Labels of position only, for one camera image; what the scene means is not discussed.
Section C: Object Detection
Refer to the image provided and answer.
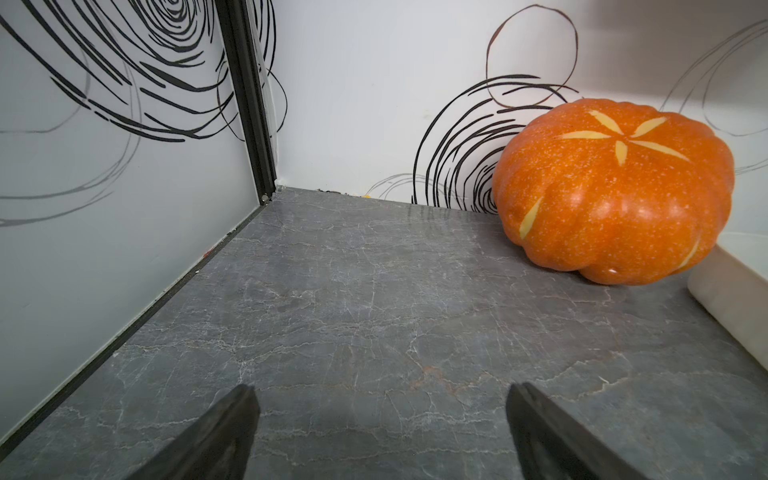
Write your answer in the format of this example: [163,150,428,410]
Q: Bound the white plastic storage box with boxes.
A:
[688,232,768,367]

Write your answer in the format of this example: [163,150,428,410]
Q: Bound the black corner frame post left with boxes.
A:
[215,0,276,205]

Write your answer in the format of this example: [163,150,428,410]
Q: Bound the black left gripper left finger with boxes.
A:
[128,384,260,480]

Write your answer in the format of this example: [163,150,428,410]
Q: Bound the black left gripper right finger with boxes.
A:
[505,382,645,480]

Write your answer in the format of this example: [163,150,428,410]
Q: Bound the orange pumpkin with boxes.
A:
[492,99,735,285]

